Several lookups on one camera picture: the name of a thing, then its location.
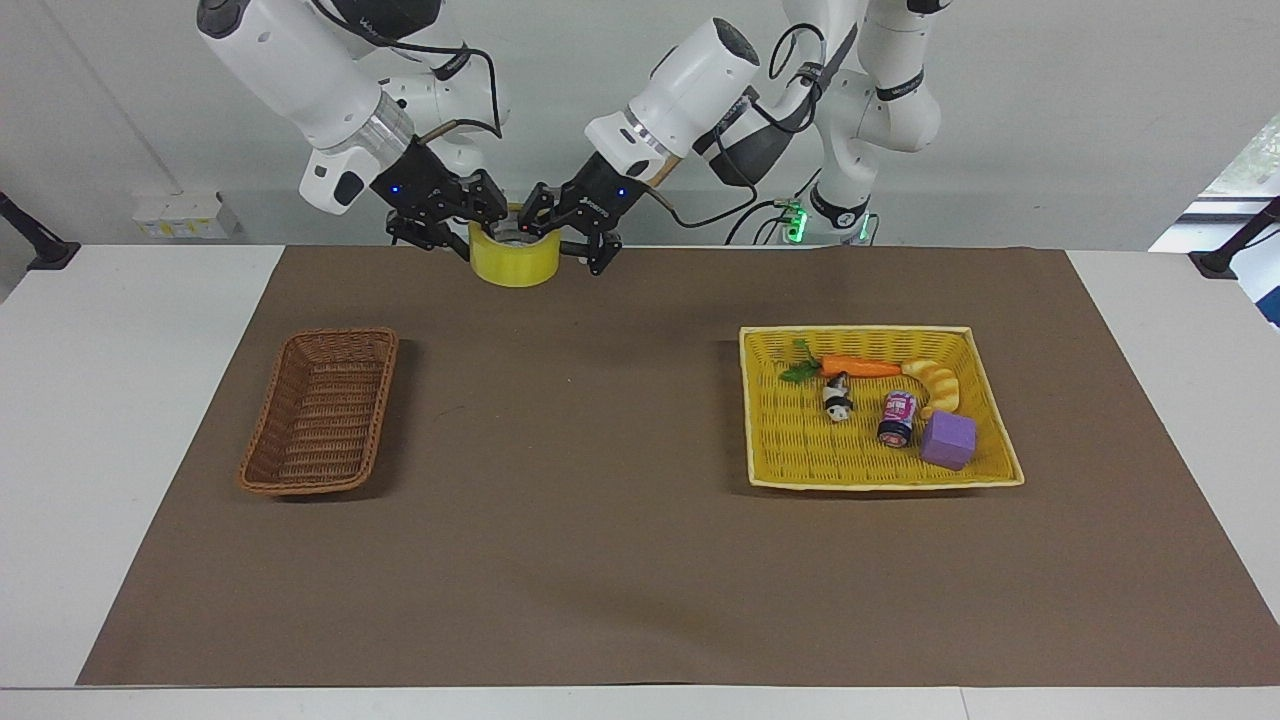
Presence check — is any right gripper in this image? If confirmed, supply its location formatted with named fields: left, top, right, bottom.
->
left=369, top=137, right=509, bottom=264

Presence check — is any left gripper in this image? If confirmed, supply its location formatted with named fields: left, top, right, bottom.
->
left=516, top=150, right=652, bottom=277

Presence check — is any yellow tape roll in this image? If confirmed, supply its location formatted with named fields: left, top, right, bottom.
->
left=468, top=204, right=563, bottom=289

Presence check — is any brown wicker basket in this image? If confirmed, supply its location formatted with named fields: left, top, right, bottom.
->
left=236, top=328, right=400, bottom=498

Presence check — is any yellow wicker basket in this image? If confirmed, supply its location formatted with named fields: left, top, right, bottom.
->
left=738, top=325, right=1026, bottom=492

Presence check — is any small panda figure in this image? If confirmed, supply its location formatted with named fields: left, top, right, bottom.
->
left=821, top=371, right=856, bottom=425

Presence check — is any orange toy carrot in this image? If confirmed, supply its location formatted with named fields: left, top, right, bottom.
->
left=779, top=339, right=904, bottom=386

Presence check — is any small pink-labelled jar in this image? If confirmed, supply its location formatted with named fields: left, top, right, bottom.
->
left=876, top=389, right=919, bottom=449

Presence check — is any yellow toy croissant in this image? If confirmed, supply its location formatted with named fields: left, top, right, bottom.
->
left=901, top=358, right=962, bottom=420

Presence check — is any black stand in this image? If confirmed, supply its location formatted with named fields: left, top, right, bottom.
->
left=0, top=190, right=82, bottom=272
left=1187, top=195, right=1280, bottom=280

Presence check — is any purple cube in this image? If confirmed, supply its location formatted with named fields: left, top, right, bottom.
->
left=919, top=409, right=978, bottom=472

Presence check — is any black cable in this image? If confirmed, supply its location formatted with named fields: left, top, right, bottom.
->
left=640, top=22, right=831, bottom=231
left=308, top=0, right=504, bottom=141

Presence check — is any white wall socket box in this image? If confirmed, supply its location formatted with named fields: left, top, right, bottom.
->
left=131, top=191, right=242, bottom=240

